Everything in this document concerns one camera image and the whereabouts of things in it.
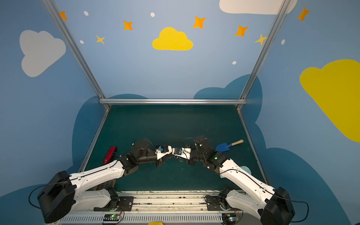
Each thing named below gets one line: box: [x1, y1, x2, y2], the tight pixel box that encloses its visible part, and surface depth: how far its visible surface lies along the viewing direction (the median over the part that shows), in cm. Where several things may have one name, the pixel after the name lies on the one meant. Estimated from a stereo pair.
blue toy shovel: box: [215, 139, 245, 152], surface depth 100 cm
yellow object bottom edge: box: [147, 221, 164, 225], surface depth 70 cm
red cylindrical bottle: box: [103, 145, 117, 165], surface depth 92 cm
